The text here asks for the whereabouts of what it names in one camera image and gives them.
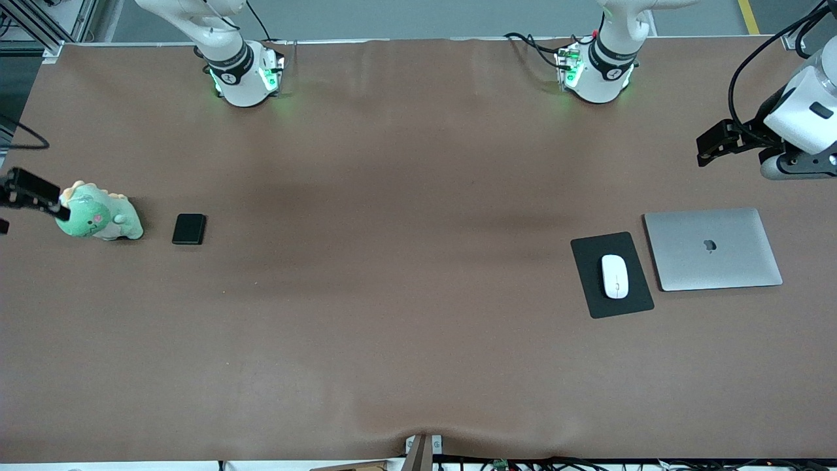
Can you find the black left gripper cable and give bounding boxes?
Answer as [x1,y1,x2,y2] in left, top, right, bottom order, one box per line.
[728,0,837,131]

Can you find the white computer mouse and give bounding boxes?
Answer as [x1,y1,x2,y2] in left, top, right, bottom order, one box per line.
[601,254,630,300]

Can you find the black right arm base cable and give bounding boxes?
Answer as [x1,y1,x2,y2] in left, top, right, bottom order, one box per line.
[245,0,273,42]

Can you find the yellow floor tape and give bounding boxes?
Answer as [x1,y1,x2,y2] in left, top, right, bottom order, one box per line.
[738,0,763,35]

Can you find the grey metal table bracket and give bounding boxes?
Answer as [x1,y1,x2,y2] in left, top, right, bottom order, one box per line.
[404,434,443,471]

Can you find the black mouse pad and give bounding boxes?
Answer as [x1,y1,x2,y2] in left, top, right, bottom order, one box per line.
[570,232,655,320]

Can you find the green dinosaur plush toy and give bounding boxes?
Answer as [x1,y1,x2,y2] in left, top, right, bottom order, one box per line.
[53,181,144,241]

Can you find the black left arm base cables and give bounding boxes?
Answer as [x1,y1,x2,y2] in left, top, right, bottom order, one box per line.
[504,31,571,70]

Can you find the silver closed laptop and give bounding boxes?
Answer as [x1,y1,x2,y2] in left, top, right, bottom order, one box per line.
[643,208,783,292]

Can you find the brown table cover sheet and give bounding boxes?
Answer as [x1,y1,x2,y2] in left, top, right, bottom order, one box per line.
[0,36,837,462]

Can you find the small black phone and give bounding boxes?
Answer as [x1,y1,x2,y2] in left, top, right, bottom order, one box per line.
[172,213,207,246]

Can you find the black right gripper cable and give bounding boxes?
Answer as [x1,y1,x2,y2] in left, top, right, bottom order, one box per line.
[0,114,50,150]

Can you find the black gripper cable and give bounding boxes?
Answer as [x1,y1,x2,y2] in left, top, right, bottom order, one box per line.
[0,114,50,150]
[728,0,837,131]

